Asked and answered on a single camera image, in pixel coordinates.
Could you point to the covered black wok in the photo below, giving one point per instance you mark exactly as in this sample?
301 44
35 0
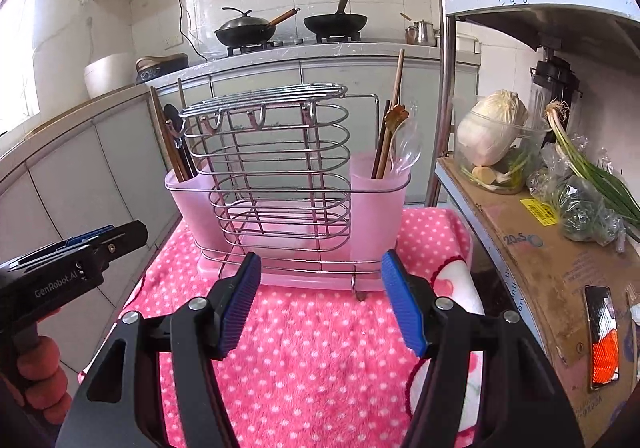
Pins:
247 30

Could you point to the pink polka dot towel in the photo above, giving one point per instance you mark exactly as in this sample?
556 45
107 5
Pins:
320 368

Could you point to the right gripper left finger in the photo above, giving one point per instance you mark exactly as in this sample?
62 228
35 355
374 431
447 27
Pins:
231 300

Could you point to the black frying pan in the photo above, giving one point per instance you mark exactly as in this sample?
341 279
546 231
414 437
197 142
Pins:
336 25

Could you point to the clear plastic spoon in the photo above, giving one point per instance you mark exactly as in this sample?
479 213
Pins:
407 141

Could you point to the green vegetables in bag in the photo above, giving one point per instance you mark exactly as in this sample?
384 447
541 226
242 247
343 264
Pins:
576 203

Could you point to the brown wooden spoon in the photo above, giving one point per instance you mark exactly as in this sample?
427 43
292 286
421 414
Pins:
392 119

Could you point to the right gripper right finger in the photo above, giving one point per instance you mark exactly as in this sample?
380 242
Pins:
411 298

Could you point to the cardboard box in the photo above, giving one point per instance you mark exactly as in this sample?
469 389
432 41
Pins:
545 275

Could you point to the metal shelf rack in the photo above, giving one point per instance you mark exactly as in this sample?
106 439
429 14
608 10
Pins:
503 50

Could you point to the white cabbage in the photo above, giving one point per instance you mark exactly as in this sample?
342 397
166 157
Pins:
485 134

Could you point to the dark red-brown chopstick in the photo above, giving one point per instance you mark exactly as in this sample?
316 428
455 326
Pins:
379 145

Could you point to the black plastic spoon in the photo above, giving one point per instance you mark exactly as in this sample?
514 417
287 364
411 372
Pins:
174 124

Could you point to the green onions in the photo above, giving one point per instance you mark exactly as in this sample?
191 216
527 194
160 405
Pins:
614 191

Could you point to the black blender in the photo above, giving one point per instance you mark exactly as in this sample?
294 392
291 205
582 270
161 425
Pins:
552 79

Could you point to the left hand orange glove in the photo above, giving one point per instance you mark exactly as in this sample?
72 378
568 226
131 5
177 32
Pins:
48 385

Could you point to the white rice cooker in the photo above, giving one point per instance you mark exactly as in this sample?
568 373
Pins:
108 74

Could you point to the brown wooden chopstick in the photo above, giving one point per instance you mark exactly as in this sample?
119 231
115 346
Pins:
172 152
393 102

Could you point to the small metal kettle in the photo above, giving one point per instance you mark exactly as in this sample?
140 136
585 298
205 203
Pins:
419 32

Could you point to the smartphone on box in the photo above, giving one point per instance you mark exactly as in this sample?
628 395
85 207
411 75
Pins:
603 337

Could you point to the metal wire rack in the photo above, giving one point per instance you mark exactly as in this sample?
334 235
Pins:
289 138

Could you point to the gas stove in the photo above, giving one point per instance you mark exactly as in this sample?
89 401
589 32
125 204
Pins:
297 42

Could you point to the pink utensil drainer tray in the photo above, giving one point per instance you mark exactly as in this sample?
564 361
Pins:
331 240

